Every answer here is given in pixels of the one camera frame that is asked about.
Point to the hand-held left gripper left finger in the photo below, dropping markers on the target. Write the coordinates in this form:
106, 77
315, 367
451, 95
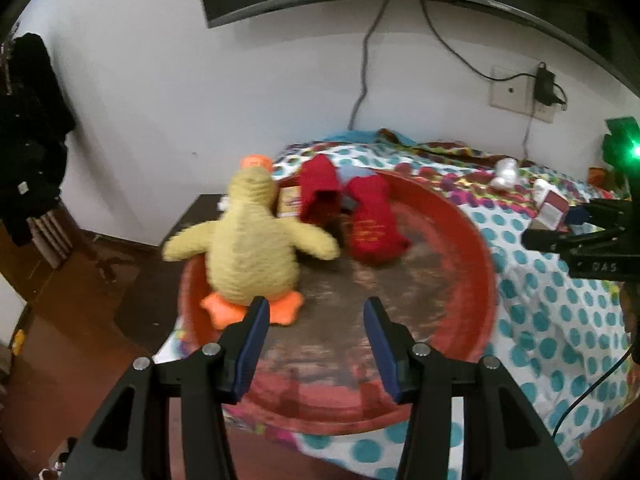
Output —
252, 346

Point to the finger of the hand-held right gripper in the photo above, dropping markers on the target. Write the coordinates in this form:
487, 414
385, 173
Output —
560, 241
580, 215

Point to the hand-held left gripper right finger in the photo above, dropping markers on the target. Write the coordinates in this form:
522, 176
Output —
382, 351

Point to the round red tray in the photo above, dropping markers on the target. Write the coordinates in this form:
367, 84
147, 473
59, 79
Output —
350, 320

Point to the yellow crocheted duck toy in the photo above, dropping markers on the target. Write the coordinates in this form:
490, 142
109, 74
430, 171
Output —
255, 245

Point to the red sock with gold print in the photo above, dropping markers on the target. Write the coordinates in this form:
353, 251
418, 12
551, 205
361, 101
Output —
372, 230

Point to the yellow printed packet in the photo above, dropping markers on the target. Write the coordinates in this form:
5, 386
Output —
289, 202

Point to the plain red sock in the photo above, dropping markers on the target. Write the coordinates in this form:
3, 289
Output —
317, 185

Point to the blue cloth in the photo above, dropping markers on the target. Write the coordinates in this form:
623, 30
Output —
352, 175

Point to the red box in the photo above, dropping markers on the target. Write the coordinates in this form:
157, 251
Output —
551, 210

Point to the orange snack packet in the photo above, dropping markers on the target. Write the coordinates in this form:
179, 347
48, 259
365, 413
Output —
597, 175

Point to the small white container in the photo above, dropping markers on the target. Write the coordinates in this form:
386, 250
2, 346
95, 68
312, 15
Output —
542, 187

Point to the polka dot tablecloth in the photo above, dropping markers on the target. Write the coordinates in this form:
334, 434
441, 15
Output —
540, 310

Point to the white plastic wrapper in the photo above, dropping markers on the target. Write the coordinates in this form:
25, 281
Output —
505, 172

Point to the ribbed radiator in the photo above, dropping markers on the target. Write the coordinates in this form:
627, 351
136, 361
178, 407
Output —
50, 237

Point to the hanging black clothes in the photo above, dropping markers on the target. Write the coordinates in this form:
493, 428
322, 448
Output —
30, 135

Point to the white wall socket plate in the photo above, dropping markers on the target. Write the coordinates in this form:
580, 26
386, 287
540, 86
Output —
544, 112

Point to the beige wall socket plate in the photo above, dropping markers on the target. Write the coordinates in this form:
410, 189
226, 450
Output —
510, 90

